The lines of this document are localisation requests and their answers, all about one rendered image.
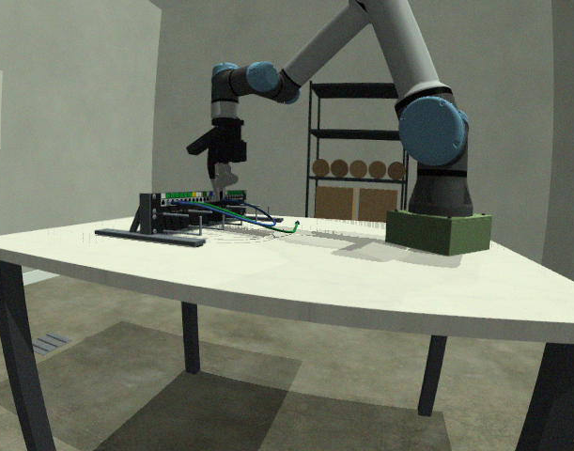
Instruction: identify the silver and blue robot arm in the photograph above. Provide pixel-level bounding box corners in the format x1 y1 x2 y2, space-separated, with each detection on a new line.
211 0 473 217

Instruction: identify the dark grey port rack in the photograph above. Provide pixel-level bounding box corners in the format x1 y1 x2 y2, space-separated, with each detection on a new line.
95 191 271 247

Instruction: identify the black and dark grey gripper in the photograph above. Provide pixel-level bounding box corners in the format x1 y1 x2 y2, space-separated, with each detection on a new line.
208 117 246 201

